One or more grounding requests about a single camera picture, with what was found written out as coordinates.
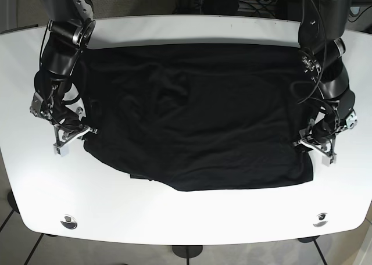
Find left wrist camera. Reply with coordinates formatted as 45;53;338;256
321;155;337;167

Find chrome table grommet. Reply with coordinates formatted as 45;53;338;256
60;214;77;230
313;213;328;228

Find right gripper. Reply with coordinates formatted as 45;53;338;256
30;102;98;149

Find plain black T-shirt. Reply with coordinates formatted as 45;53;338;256
81;44;316;192

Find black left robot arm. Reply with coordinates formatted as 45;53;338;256
295;0;357;164

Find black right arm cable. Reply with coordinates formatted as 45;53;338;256
37;23;85;123

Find right chrome table grommet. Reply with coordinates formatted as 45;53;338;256
313;213;328;228

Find left chrome table grommet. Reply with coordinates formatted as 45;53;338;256
60;214;77;230

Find black table base foot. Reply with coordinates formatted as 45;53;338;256
171;245;203;259

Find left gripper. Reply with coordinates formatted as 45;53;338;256
294;113;357;157

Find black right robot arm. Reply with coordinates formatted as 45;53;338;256
30;0;96;153

